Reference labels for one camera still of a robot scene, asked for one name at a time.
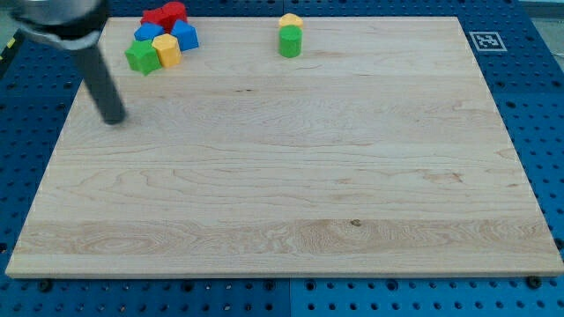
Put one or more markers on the yellow block far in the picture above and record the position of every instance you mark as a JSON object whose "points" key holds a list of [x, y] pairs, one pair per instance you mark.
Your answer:
{"points": [[290, 19]]}

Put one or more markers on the white fiducial marker tag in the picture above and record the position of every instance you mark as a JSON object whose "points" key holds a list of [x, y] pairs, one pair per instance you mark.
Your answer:
{"points": [[487, 41]]}

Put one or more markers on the blue block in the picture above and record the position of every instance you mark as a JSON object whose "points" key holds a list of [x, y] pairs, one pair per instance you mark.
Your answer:
{"points": [[148, 31], [186, 35]]}

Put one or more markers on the black bolt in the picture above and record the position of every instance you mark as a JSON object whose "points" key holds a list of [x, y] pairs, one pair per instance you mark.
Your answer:
{"points": [[534, 282], [45, 285]]}

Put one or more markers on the red block right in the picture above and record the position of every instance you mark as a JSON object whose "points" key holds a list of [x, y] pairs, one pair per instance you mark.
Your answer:
{"points": [[172, 12]]}

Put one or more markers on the wooden board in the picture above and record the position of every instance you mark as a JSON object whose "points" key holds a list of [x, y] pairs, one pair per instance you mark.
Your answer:
{"points": [[377, 152]]}

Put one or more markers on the black bolt left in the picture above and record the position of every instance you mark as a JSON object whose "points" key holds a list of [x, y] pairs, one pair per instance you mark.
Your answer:
{"points": [[45, 285]]}

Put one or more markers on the red block left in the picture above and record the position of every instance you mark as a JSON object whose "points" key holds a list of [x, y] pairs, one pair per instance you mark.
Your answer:
{"points": [[155, 16]]}

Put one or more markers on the black bolt right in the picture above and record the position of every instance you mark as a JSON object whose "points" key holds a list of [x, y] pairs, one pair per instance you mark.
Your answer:
{"points": [[534, 282]]}

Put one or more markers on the green star block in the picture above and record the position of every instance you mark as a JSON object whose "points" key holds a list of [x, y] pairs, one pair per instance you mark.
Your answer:
{"points": [[142, 57]]}

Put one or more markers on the red block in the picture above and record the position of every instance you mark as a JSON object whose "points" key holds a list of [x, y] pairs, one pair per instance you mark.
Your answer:
{"points": [[172, 12], [155, 16]]}

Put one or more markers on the green cylinder block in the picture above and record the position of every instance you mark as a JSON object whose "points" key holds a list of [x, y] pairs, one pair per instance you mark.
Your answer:
{"points": [[289, 41]]}

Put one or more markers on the blue block left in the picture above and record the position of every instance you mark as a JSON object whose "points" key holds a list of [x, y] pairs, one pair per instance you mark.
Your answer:
{"points": [[148, 31]]}

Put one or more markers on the blue block right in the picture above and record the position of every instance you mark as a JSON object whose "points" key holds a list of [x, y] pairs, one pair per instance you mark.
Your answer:
{"points": [[186, 35]]}

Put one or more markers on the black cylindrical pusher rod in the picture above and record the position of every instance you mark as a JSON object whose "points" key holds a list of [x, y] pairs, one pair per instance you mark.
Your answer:
{"points": [[92, 66]]}

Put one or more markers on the yellow hexagon block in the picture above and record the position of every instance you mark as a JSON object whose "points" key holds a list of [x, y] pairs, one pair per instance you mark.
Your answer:
{"points": [[168, 50]]}

